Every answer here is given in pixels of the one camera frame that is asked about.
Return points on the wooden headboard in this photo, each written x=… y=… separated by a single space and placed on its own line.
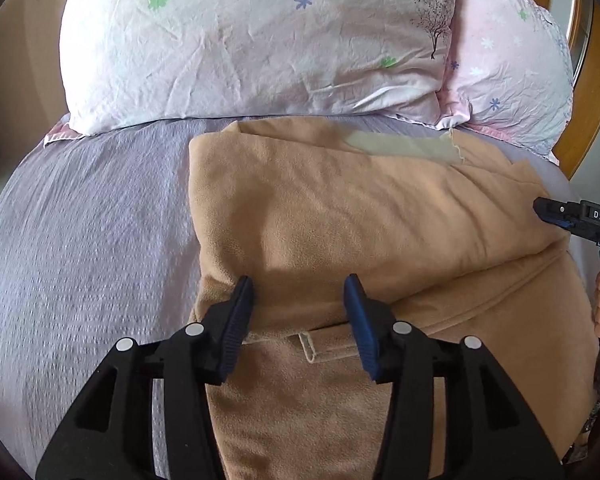
x=581 y=133

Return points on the tan fleece garment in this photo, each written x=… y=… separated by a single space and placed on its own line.
x=450 y=242

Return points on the large white floral pillow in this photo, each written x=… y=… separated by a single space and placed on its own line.
x=127 y=62

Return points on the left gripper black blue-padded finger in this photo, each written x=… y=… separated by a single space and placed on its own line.
x=490 y=430
x=107 y=431

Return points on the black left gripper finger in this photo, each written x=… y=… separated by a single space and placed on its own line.
x=565 y=215

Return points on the pink floral pillow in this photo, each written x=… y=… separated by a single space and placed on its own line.
x=509 y=74

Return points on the lavender textured bed sheet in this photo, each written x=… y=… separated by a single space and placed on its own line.
x=97 y=243

